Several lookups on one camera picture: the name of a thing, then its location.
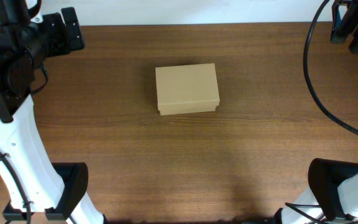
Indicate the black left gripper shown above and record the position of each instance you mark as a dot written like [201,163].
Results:
[55,24]

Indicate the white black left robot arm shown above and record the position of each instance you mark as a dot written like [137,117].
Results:
[35,184]

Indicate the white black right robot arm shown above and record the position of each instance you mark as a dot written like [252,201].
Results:
[332,192]

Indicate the brown cardboard box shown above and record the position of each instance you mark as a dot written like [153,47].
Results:
[187,89]

